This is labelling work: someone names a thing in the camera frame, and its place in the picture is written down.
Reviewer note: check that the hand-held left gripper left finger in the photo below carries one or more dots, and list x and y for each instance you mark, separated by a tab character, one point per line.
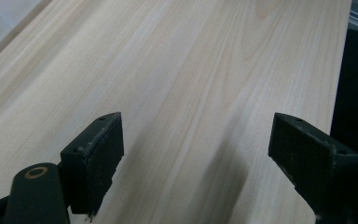
98	161

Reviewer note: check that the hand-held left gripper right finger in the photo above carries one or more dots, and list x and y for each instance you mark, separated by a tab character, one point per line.
310	158

